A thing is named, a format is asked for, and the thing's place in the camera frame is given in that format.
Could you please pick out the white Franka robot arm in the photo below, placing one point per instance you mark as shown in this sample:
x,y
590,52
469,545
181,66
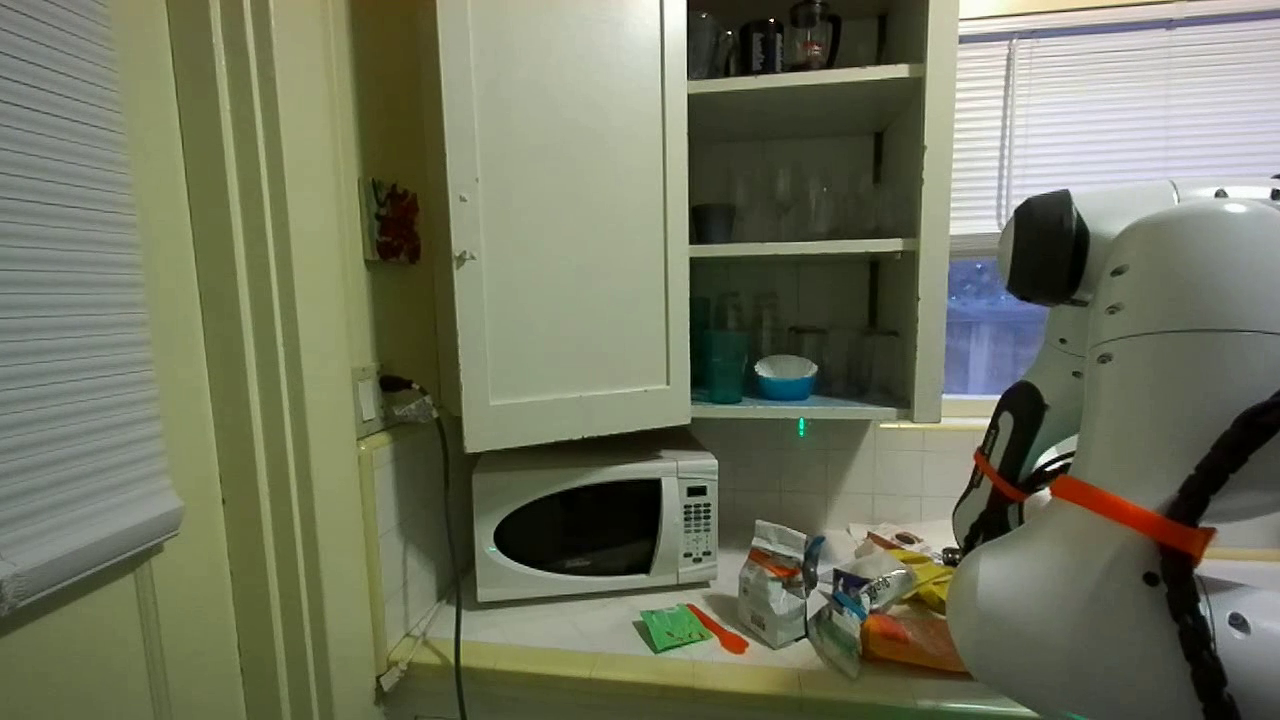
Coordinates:
x,y
1174,333

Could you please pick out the teal tumbler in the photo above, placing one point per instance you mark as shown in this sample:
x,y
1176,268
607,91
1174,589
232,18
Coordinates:
x,y
723,361

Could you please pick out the blue bowl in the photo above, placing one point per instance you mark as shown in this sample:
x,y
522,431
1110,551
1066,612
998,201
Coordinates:
x,y
787,380

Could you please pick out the dark glass cup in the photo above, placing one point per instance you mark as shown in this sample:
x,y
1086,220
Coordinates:
x,y
712,227

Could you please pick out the white microwave oven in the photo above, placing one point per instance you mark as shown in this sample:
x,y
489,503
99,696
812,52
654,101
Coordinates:
x,y
532,474

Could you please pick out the white upper cabinet door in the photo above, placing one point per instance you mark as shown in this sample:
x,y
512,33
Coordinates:
x,y
563,214

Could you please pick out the white open upper cabinet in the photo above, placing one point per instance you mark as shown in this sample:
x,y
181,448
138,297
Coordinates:
x,y
800,251

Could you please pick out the clear drinking glass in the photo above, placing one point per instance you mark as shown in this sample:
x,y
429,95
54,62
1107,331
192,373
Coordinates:
x,y
880,364

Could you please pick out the white orange paper bag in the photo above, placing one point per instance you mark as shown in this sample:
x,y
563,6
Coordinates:
x,y
774,586

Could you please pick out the green sponge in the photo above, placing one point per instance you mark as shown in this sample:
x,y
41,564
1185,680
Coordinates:
x,y
669,629

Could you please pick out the orange spatula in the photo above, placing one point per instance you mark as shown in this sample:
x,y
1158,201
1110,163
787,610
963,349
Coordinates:
x,y
723,629

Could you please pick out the white blue carton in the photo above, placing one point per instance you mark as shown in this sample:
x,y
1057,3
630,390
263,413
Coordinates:
x,y
855,601

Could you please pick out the glass jar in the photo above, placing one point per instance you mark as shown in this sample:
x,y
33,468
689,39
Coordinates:
x,y
709,40

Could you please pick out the dark canister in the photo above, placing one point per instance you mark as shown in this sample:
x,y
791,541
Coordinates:
x,y
760,46

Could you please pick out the window pane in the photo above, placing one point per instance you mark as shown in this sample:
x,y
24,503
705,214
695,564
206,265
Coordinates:
x,y
985,333

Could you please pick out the orange snack bag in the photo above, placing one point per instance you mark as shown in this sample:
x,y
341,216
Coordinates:
x,y
912,641

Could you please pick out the white kitchen window blind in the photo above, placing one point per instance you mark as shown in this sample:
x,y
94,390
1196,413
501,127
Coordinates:
x,y
985,134

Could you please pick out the white door window blind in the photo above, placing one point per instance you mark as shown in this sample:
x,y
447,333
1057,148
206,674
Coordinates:
x,y
66,265

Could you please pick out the wall outlet with plug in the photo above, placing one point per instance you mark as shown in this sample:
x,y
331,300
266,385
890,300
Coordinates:
x,y
393,400

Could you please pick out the red wall decoration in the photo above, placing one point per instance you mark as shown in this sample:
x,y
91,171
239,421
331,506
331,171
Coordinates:
x,y
396,220

